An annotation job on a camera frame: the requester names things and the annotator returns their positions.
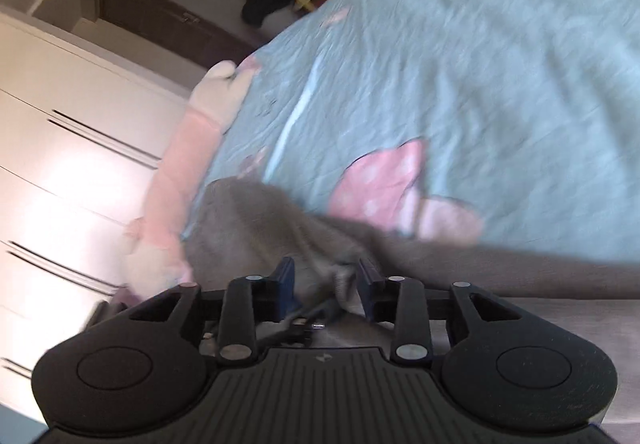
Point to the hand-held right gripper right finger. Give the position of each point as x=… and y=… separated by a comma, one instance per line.
x=367, y=285

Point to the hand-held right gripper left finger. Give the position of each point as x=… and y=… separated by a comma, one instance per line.
x=283, y=280

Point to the grey sweatshirt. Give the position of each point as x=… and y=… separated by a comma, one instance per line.
x=260, y=224

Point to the pink plush toy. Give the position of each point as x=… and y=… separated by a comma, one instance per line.
x=175, y=164

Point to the white wardrobe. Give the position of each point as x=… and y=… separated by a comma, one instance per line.
x=60, y=174

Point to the teal printed blanket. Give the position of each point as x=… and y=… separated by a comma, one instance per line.
x=450, y=49

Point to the brown door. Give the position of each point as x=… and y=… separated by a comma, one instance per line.
x=150, y=19

